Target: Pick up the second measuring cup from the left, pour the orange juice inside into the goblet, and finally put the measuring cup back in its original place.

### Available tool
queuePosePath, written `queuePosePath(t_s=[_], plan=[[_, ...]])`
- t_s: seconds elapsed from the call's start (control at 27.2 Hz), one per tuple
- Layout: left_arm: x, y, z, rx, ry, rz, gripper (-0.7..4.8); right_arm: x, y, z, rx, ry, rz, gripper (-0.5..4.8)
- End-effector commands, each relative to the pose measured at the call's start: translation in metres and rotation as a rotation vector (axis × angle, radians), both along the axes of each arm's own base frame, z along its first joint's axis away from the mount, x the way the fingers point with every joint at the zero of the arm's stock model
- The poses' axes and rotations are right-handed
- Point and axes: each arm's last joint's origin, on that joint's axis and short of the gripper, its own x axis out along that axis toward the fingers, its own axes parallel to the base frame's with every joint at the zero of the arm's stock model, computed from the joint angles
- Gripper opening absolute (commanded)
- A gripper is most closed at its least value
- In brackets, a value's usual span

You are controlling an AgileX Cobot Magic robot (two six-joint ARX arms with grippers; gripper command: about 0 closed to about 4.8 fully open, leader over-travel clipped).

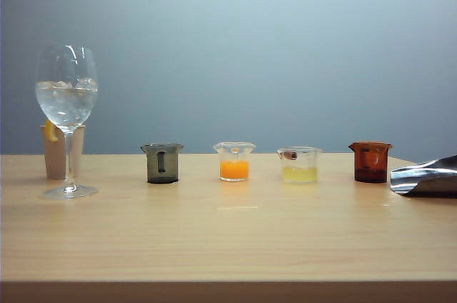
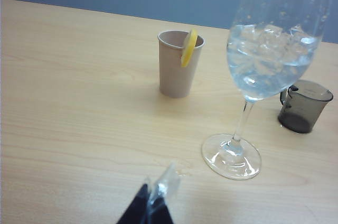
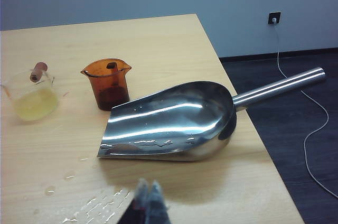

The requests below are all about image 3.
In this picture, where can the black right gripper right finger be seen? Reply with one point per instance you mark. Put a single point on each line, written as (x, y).
(157, 205)

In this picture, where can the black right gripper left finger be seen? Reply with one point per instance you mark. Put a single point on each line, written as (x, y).
(138, 197)

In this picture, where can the amber plastic measuring cup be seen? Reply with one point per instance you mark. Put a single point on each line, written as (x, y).
(109, 86)

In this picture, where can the clear cup with yellow liquid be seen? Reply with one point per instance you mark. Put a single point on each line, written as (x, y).
(34, 102)

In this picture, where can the silver foil bag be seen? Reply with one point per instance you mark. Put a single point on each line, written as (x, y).
(171, 118)

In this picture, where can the brown cinnamon stick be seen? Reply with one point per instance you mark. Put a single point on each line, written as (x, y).
(38, 72)

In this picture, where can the black wall socket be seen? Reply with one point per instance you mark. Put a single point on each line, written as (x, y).
(274, 18)

